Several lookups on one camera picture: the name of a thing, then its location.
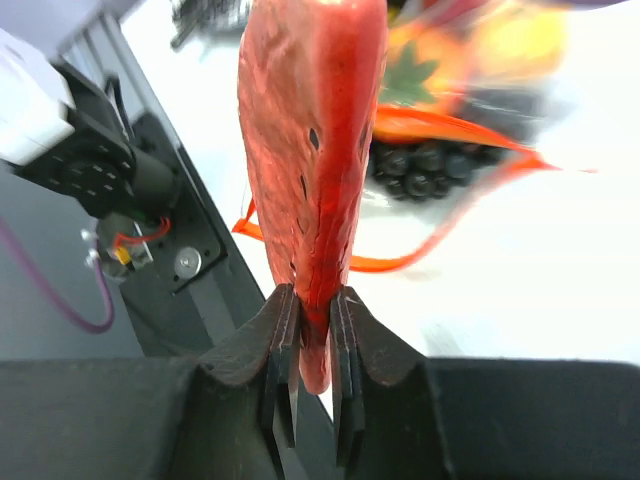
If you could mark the fake orange bell pepper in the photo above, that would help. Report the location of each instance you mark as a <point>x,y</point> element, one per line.
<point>427,69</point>

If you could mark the fake watermelon slice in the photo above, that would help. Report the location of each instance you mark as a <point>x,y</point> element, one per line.
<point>312,175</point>

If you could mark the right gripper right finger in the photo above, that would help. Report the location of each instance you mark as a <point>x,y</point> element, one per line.
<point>401,415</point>

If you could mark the clear zip top bag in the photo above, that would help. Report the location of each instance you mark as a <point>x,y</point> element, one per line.
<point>450,125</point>

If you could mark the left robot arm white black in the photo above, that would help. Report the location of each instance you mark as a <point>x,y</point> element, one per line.
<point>63,132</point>

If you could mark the fake dark grapes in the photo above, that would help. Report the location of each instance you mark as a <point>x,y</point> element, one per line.
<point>430,169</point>

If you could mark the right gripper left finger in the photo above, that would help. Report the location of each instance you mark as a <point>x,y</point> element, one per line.
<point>90,419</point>

